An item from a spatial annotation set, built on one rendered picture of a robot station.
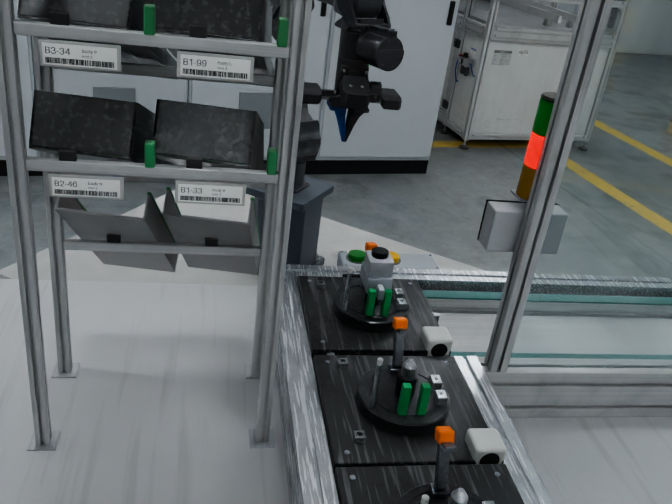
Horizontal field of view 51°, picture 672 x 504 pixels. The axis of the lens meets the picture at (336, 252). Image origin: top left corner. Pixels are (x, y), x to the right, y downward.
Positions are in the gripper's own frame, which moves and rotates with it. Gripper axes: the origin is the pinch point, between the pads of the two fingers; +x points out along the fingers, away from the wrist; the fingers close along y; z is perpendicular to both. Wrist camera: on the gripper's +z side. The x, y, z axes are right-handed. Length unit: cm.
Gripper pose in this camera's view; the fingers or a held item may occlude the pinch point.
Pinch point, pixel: (345, 123)
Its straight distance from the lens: 132.8
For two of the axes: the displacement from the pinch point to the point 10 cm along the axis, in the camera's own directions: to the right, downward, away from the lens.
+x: -1.1, 8.9, 4.5
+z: 1.5, 4.6, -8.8
